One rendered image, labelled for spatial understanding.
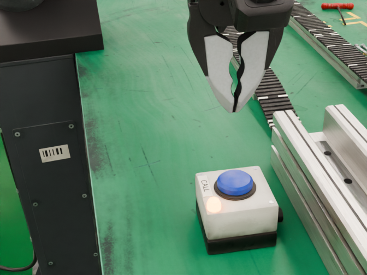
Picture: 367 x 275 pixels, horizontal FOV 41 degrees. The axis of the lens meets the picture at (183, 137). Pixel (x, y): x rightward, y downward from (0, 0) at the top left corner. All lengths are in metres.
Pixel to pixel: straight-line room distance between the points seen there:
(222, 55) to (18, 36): 0.74
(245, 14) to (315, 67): 0.65
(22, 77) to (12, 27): 0.11
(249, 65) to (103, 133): 0.38
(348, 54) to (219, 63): 0.55
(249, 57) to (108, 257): 0.27
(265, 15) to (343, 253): 0.25
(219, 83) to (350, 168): 0.23
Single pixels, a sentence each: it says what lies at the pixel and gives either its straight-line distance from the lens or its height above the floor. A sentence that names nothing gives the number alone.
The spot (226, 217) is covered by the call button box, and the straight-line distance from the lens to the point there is 0.53.
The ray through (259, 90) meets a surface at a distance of 0.85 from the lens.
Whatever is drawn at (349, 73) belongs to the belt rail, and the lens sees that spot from 0.98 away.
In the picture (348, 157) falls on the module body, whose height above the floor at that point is 0.83.
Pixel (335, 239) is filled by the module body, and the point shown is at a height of 0.83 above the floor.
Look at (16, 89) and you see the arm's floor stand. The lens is 1.19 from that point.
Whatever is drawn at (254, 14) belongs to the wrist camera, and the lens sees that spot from 0.38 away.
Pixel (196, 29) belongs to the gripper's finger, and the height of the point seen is 1.03.
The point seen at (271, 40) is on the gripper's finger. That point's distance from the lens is 0.48.
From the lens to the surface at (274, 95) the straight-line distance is 0.84.
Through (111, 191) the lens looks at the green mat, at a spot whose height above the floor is 0.78.
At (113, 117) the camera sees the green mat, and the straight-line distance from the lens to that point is 0.85.
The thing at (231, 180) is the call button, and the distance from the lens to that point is 0.55.
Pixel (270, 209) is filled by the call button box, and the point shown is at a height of 0.84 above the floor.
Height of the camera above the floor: 1.18
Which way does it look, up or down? 31 degrees down
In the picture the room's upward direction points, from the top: 3 degrees counter-clockwise
